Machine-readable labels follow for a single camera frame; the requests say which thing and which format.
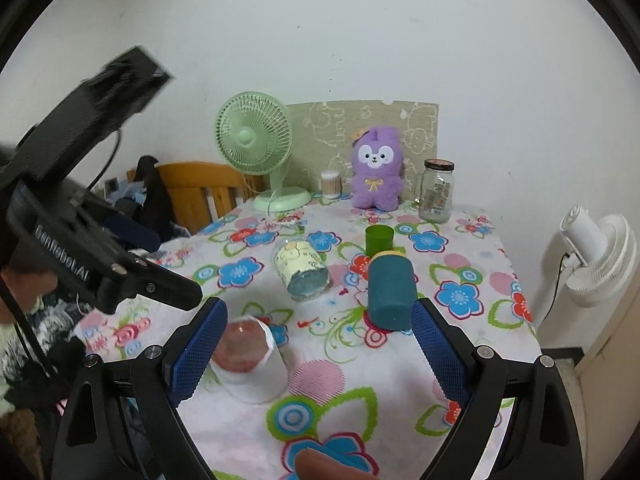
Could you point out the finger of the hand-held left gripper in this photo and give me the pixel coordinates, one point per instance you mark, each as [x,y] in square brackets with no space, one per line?
[170,287]

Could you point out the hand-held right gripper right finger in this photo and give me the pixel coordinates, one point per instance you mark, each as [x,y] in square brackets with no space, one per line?
[440,355]

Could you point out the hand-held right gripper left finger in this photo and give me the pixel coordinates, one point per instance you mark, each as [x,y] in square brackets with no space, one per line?
[197,350]

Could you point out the white paper cup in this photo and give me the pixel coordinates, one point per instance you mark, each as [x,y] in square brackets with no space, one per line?
[255,375]

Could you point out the teal cup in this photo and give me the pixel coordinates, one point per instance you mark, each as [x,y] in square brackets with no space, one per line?
[390,290]

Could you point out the small green cup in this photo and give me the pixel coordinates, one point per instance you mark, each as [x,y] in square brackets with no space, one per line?
[379,240]

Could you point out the printed glass cup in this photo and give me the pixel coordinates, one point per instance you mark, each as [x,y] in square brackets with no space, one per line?
[300,267]

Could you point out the person's right hand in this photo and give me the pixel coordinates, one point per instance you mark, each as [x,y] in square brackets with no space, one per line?
[330,466]

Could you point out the dark blue cloth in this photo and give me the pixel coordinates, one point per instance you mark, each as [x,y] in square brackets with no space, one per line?
[132,230]

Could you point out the black cloth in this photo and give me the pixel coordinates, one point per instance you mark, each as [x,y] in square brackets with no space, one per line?
[152,195]

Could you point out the wooden chair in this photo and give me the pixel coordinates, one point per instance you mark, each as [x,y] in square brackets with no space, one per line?
[200,190]

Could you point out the floral tablecloth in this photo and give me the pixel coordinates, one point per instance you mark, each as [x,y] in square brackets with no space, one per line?
[325,360]

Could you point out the person's dark printed clothing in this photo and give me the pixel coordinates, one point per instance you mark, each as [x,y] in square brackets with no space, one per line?
[30,355]

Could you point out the clear glass jar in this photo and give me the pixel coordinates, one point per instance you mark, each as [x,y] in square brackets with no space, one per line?
[435,192]

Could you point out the beige cabinet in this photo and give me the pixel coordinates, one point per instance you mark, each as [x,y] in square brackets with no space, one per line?
[605,385]

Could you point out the green table fan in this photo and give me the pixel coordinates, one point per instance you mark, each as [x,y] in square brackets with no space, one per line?
[245,135]

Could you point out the cotton swab container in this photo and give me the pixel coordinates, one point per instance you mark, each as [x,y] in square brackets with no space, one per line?
[331,185]

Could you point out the purple plush toy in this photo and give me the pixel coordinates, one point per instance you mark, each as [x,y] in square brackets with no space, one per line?
[375,170]

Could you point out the beige printed wall board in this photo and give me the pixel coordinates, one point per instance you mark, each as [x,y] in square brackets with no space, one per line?
[320,130]

